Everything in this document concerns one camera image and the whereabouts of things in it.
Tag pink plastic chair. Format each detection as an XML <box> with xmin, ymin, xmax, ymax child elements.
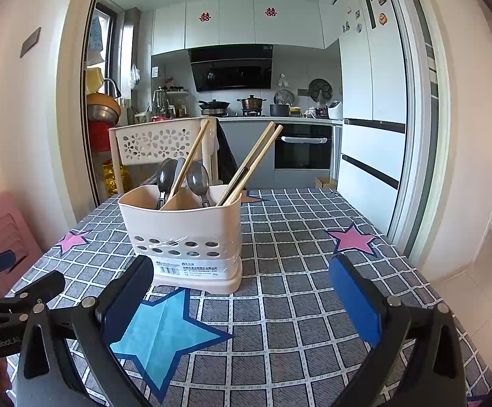
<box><xmin>0</xmin><ymin>191</ymin><xmax>44</xmax><ymax>302</ymax></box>

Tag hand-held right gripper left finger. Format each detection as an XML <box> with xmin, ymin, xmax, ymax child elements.
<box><xmin>16</xmin><ymin>255</ymin><xmax>156</xmax><ymax>407</ymax></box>

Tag bamboo chopstick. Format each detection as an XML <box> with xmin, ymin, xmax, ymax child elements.
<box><xmin>166</xmin><ymin>119</ymin><xmax>211</xmax><ymax>204</ymax></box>
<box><xmin>216</xmin><ymin>121</ymin><xmax>276</xmax><ymax>206</ymax></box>
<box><xmin>225</xmin><ymin>124</ymin><xmax>284</xmax><ymax>208</ymax></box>

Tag red bucket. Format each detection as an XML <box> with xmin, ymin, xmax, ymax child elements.
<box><xmin>87</xmin><ymin>119</ymin><xmax>113</xmax><ymax>153</ymax></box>

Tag hanging metal strainer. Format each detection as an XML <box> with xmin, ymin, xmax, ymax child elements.
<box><xmin>273</xmin><ymin>74</ymin><xmax>296</xmax><ymax>104</ymax></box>

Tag gold tinsel bundle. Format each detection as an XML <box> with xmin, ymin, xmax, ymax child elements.
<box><xmin>102</xmin><ymin>160</ymin><xmax>132</xmax><ymax>196</ymax></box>

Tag grey wall switch panel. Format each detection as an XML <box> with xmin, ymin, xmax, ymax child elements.
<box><xmin>19</xmin><ymin>26</ymin><xmax>42</xmax><ymax>58</ymax></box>

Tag glass kettle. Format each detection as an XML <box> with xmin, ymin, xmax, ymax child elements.
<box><xmin>153</xmin><ymin>88</ymin><xmax>170</xmax><ymax>118</ymax></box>

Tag white framed sliding door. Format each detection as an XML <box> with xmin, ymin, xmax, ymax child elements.
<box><xmin>392</xmin><ymin>0</ymin><xmax>452</xmax><ymax>259</ymax></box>

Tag orange basin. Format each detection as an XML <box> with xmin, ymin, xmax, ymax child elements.
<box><xmin>86</xmin><ymin>91</ymin><xmax>122</xmax><ymax>121</ymax></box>

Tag grey checked star tablecloth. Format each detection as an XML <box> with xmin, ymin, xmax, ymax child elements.
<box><xmin>6</xmin><ymin>189</ymin><xmax>492</xmax><ymax>407</ymax></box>

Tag white refrigerator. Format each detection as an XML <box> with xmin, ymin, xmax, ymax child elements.
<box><xmin>336</xmin><ymin>0</ymin><xmax>410</xmax><ymax>238</ymax></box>

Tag beige plastic utensil holder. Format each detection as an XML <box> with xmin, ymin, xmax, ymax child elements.
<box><xmin>118</xmin><ymin>184</ymin><xmax>244</xmax><ymax>294</ymax></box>

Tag copper cooking pot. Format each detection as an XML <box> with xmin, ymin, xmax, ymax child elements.
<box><xmin>237</xmin><ymin>94</ymin><xmax>268</xmax><ymax>113</ymax></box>

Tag black built-in oven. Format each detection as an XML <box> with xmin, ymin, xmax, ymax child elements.
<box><xmin>273</xmin><ymin>123</ymin><xmax>333</xmax><ymax>171</ymax></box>

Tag white plastic chair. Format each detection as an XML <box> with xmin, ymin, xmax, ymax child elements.
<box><xmin>109</xmin><ymin>116</ymin><xmax>220</xmax><ymax>196</ymax></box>

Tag black wok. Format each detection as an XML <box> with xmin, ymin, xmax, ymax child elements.
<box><xmin>198</xmin><ymin>99</ymin><xmax>232</xmax><ymax>115</ymax></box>

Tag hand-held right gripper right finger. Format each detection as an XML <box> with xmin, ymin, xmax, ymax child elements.
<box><xmin>328</xmin><ymin>253</ymin><xmax>469</xmax><ymax>407</ymax></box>

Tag black range hood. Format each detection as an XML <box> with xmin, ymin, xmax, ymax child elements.
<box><xmin>188</xmin><ymin>44</ymin><xmax>274</xmax><ymax>93</ymax></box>

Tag round dark hanging rack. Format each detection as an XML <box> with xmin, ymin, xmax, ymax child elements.
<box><xmin>308</xmin><ymin>77</ymin><xmax>333</xmax><ymax>104</ymax></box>

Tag grey base cabinet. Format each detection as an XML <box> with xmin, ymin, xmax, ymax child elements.
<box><xmin>218</xmin><ymin>119</ymin><xmax>276</xmax><ymax>189</ymax></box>

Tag white upper kitchen cabinets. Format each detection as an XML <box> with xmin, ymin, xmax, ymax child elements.
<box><xmin>150</xmin><ymin>0</ymin><xmax>342</xmax><ymax>57</ymax></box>

